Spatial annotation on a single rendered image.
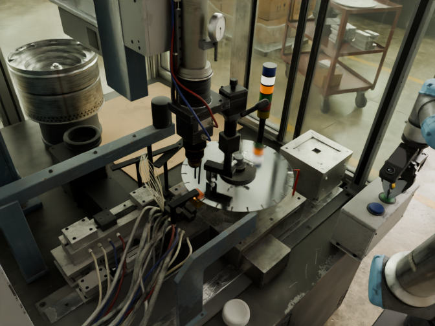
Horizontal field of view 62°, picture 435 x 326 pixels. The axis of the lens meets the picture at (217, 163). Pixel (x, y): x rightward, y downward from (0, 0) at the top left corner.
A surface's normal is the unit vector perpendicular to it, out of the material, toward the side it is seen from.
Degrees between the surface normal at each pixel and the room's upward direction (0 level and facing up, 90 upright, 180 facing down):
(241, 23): 90
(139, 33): 90
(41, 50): 90
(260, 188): 0
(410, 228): 0
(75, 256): 90
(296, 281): 0
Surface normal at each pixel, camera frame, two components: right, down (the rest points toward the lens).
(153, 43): 0.68, 0.48
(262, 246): 0.04, -0.78
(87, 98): 0.83, 0.38
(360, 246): -0.73, 0.40
